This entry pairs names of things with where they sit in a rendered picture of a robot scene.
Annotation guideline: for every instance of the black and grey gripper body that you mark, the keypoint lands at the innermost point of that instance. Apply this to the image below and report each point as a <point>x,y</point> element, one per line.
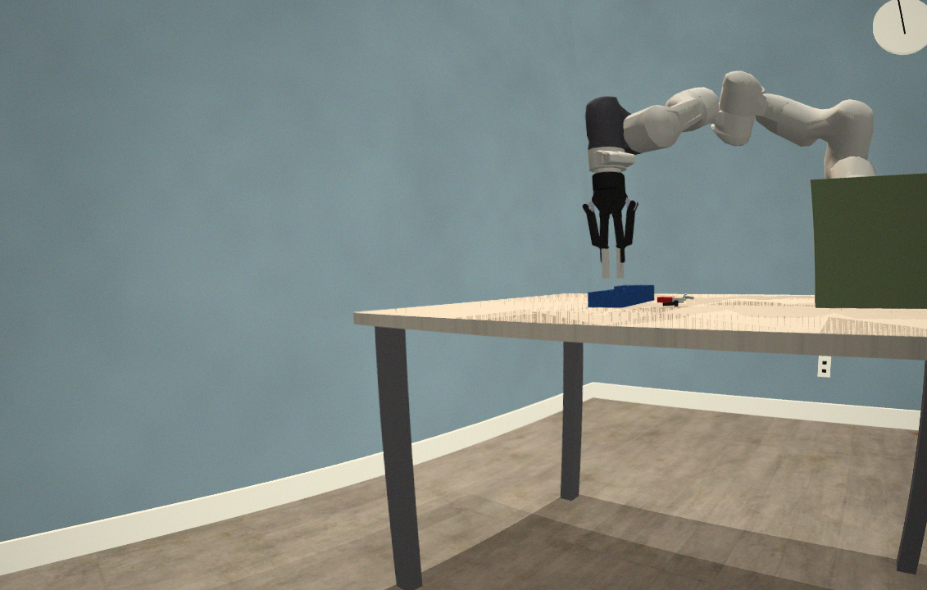
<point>607,185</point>

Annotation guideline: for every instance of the blue bin rack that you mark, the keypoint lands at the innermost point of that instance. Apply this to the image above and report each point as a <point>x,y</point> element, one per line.
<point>616,298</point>

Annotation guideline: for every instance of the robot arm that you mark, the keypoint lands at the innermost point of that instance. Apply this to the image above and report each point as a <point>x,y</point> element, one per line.
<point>847,128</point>

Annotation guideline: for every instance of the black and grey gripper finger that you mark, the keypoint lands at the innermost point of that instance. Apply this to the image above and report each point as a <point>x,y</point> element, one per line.
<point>601,240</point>
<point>621,241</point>

